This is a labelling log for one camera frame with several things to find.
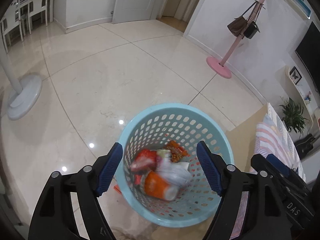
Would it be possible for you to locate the orange paper cup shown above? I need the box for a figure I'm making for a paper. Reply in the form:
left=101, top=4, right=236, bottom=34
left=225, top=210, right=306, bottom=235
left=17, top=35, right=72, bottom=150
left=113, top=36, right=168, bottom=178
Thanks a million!
left=140, top=171, right=180, bottom=201

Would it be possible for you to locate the red plastic bag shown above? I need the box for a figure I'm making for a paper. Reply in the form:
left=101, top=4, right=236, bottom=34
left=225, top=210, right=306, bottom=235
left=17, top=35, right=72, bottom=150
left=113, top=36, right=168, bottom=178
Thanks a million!
left=130, top=149, right=157, bottom=173

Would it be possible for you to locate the black acoustic guitar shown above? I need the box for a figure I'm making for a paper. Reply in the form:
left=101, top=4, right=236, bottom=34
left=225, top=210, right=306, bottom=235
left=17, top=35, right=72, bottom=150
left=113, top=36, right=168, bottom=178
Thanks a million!
left=294, top=134, right=315, bottom=160

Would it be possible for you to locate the green potted plant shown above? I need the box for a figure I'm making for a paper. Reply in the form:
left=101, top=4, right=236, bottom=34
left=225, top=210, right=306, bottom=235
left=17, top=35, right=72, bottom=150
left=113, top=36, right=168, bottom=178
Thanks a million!
left=279, top=98, right=309, bottom=138

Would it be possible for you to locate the small figurine on shelf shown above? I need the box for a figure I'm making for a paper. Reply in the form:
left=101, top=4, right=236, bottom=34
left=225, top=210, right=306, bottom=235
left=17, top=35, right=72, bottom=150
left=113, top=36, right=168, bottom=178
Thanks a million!
left=304, top=92, right=312, bottom=104

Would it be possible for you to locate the small red snack packet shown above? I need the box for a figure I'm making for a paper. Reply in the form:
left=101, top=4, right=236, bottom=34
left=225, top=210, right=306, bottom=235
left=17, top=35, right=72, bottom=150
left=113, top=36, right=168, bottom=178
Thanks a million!
left=134, top=174, right=143, bottom=186

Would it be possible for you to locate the framed butterfly picture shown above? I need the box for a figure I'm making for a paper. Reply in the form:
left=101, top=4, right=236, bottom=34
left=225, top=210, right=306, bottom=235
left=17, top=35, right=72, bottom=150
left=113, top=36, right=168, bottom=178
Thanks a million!
left=289, top=67, right=302, bottom=85

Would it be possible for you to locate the orange snack wrapper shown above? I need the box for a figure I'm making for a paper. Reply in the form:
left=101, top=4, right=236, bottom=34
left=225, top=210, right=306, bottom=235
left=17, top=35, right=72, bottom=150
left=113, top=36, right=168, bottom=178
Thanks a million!
left=164, top=140, right=188, bottom=163

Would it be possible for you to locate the light blue plastic basket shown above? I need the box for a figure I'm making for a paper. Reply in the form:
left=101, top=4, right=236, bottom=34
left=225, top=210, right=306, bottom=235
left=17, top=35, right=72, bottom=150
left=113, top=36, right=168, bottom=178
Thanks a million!
left=116, top=103, right=234, bottom=228

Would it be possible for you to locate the white fan stand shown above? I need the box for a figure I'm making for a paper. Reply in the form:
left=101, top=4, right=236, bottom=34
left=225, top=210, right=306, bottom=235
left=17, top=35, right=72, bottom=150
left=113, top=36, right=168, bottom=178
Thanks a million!
left=1, top=43, right=42, bottom=120

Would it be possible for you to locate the pink coat rack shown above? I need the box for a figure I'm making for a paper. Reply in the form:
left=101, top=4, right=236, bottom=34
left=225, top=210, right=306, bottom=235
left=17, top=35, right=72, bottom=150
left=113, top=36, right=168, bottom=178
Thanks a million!
left=206, top=0, right=265, bottom=79

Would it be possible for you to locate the black hanging handbag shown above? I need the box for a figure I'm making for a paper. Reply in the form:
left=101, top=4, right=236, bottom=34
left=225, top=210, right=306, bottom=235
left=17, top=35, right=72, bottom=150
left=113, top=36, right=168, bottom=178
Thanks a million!
left=244, top=5, right=260, bottom=39

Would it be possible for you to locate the brown hanging handbag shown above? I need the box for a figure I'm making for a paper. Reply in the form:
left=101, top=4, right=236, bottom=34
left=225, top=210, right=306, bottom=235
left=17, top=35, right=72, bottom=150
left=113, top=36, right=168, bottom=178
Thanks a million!
left=227, top=1, right=257, bottom=37

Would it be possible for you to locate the white dining chair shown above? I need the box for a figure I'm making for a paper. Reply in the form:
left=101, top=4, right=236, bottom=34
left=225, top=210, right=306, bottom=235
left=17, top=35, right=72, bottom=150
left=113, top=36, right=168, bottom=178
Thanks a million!
left=27, top=0, right=48, bottom=34

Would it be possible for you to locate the white interior door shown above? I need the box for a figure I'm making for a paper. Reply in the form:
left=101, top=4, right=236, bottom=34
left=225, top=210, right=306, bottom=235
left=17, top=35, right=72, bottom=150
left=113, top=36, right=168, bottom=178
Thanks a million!
left=112, top=0, right=155, bottom=24

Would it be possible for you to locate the white wall shelf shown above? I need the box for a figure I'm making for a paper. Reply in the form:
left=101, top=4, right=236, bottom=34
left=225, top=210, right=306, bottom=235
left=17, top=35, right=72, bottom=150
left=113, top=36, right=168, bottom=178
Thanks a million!
left=284, top=65, right=317, bottom=133

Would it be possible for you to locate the black wall television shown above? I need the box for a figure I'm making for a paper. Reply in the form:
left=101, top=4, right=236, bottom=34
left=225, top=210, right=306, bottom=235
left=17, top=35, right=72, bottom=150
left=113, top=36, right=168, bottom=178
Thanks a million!
left=295, top=22, right=320, bottom=92

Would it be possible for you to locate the blue white wall box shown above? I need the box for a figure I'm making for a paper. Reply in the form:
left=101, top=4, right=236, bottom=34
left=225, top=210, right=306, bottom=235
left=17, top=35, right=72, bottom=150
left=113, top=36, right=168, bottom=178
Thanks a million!
left=285, top=0, right=312, bottom=20

